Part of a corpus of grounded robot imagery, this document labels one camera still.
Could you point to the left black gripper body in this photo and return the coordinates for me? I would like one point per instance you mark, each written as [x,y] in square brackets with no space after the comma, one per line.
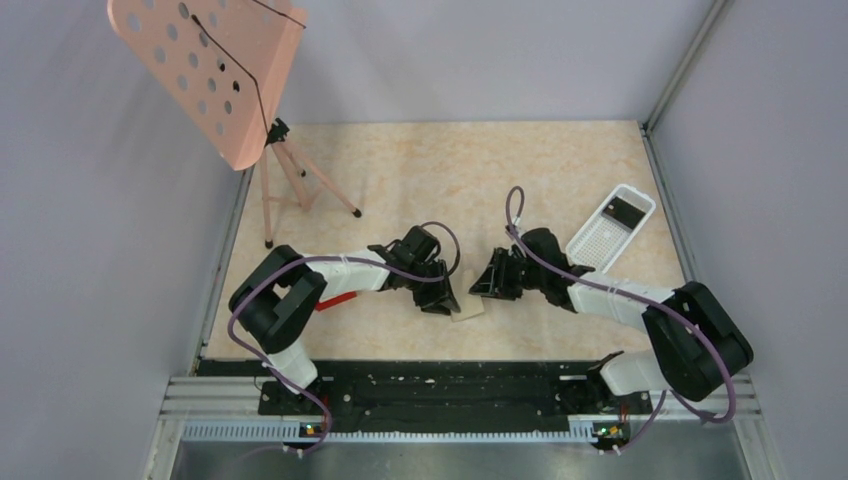
[432,268]

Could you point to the aluminium frame rail front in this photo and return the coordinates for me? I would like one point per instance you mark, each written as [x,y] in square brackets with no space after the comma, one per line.
[226,408]

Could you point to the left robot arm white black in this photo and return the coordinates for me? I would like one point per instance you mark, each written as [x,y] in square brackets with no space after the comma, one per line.
[276,301]

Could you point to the black item in basket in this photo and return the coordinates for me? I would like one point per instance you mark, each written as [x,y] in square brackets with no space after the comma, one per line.
[624,213]

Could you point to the white perforated plastic basket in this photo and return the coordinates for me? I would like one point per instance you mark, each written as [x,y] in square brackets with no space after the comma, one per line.
[600,242]

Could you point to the aluminium side rail left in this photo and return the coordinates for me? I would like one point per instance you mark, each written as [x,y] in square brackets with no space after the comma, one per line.
[234,213]

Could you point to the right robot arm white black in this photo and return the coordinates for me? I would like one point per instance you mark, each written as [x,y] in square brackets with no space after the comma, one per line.
[694,343]

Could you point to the pink perforated music stand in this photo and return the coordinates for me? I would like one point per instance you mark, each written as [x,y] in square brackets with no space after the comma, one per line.
[226,64]

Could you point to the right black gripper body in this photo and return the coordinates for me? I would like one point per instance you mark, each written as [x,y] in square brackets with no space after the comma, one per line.
[522,275]

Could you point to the beige card holder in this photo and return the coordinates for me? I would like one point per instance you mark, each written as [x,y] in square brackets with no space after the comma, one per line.
[471,306]

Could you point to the aluminium corner post right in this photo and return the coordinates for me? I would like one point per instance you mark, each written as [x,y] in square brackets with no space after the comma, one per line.
[703,35]

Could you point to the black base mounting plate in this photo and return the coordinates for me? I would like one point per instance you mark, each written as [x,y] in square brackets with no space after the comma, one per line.
[443,396]

